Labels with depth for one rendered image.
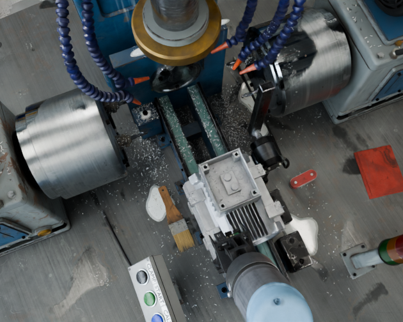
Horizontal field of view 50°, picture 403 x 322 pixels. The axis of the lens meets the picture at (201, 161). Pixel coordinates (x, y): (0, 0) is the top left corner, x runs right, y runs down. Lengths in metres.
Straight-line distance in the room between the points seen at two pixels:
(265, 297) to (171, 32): 0.51
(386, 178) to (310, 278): 0.38
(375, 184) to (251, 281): 0.78
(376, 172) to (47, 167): 0.94
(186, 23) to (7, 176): 0.51
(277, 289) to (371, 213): 0.77
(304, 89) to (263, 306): 0.63
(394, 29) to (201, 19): 0.51
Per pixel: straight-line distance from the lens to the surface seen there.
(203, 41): 0.87
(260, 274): 0.69
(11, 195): 1.00
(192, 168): 1.19
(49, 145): 1.02
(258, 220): 0.98
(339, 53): 1.13
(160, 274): 1.00
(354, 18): 1.18
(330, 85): 1.15
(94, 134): 1.00
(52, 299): 1.33
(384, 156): 1.43
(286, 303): 0.64
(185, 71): 1.20
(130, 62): 1.08
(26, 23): 1.67
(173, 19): 0.83
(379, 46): 1.15
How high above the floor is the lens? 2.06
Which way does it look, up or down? 72 degrees down
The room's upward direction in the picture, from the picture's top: straight up
